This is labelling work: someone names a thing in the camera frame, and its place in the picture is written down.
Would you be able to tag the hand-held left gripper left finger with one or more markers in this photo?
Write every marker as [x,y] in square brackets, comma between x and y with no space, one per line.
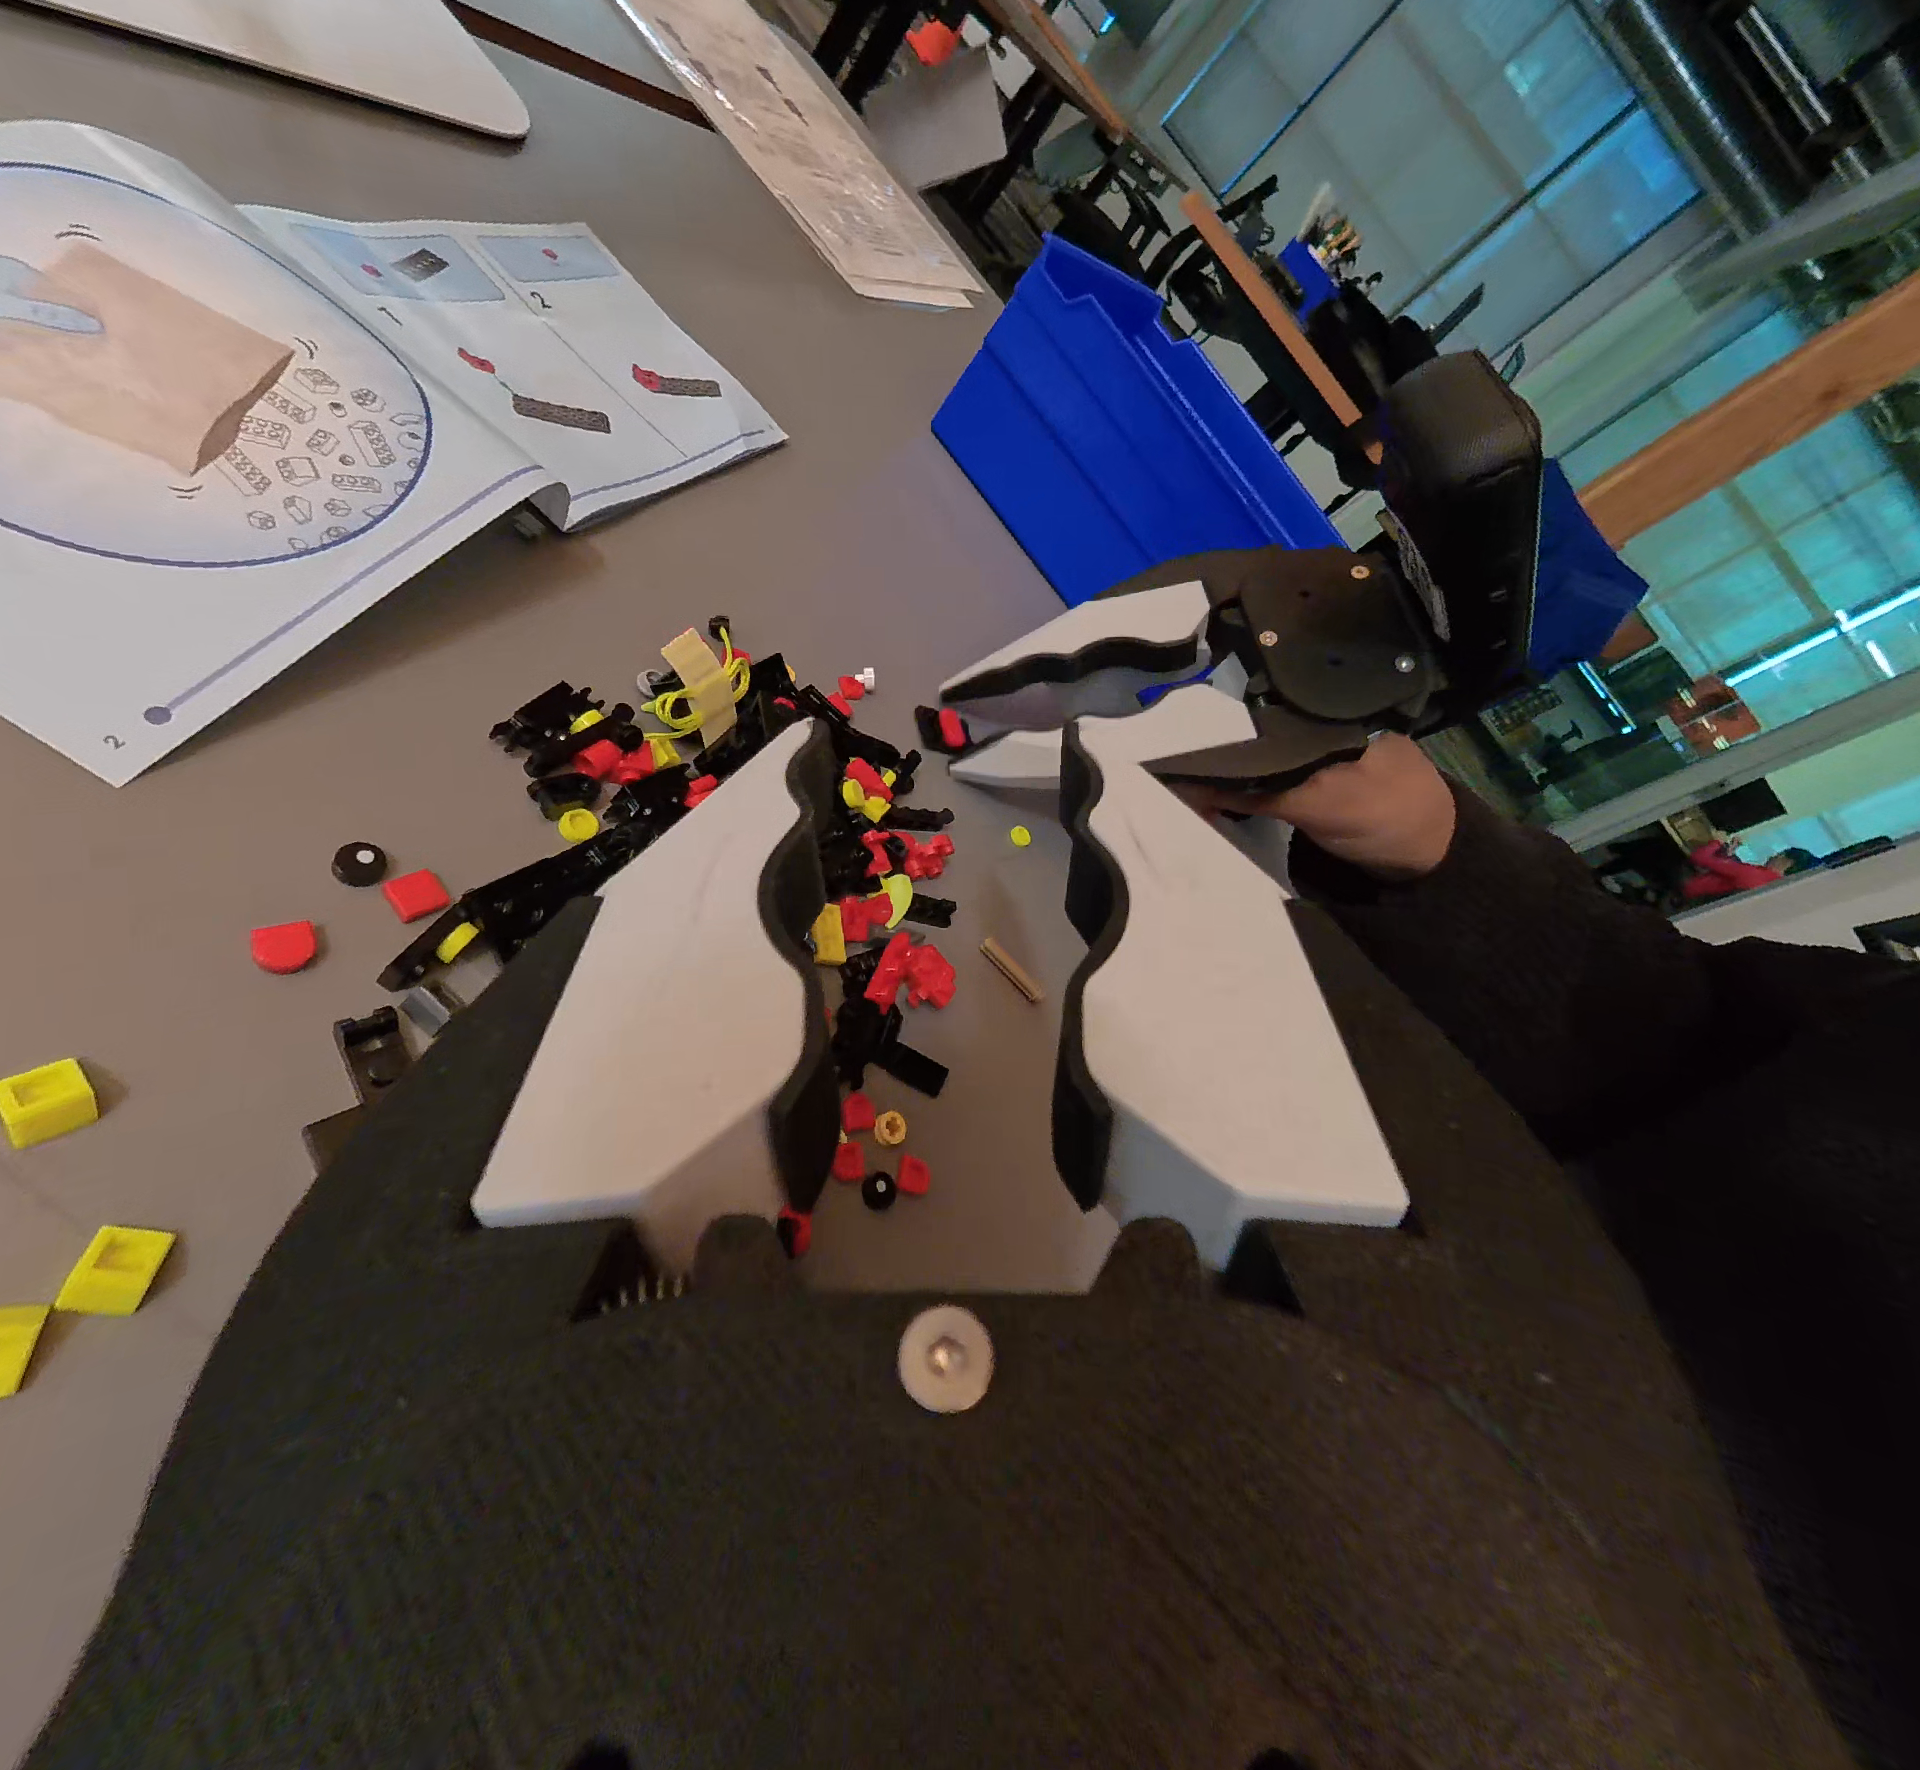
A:
[644,1019]

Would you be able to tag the black lego plate with red piece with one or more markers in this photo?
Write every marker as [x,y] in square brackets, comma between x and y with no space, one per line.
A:
[934,735]

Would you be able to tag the yellow hollow square lego brick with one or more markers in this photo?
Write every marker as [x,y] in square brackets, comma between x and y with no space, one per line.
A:
[45,1107]

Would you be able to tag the blue plastic bin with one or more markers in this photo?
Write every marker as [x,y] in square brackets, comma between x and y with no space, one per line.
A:
[1109,451]

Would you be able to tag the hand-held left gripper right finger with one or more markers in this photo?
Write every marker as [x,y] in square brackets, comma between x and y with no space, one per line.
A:
[1230,1050]

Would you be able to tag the silver air duct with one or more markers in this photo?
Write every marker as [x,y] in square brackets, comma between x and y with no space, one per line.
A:
[1694,91]

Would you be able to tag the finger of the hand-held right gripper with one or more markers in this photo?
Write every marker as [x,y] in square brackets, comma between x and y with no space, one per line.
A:
[1185,735]
[1095,644]

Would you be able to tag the black lego bracket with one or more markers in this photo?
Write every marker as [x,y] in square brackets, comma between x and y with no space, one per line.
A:
[371,1050]

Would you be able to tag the wooden desk with clutter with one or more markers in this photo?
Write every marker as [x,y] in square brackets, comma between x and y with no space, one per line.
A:
[1275,315]

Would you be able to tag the tan lego stick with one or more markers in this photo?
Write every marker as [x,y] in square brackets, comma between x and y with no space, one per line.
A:
[1009,968]

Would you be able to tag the black round lego tile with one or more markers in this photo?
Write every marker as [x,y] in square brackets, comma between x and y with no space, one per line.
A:
[360,866]

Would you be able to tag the blue pen holder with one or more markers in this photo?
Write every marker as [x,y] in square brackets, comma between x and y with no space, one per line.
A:
[1313,263]

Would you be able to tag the wooden beam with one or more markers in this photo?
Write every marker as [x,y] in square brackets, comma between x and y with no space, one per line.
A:
[1755,429]

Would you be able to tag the pile of lego pieces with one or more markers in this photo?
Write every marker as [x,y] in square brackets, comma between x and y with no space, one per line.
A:
[644,795]

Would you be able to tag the red square lego tile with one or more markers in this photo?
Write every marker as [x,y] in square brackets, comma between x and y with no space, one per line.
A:
[417,893]

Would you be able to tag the red half-round lego tile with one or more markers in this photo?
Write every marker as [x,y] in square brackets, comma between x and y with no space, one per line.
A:
[284,947]

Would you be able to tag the grey panel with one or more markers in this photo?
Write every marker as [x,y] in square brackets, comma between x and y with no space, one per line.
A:
[939,126]

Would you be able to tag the yellow sloped lego piece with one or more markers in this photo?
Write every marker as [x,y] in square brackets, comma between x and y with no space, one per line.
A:
[116,1272]

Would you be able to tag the lego instruction booklet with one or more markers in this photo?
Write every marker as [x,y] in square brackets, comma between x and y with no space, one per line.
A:
[376,524]

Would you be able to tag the small red object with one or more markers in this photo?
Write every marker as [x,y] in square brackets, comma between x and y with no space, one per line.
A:
[932,42]

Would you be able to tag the person's right hand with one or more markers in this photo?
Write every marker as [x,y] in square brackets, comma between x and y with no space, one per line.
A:
[1381,809]

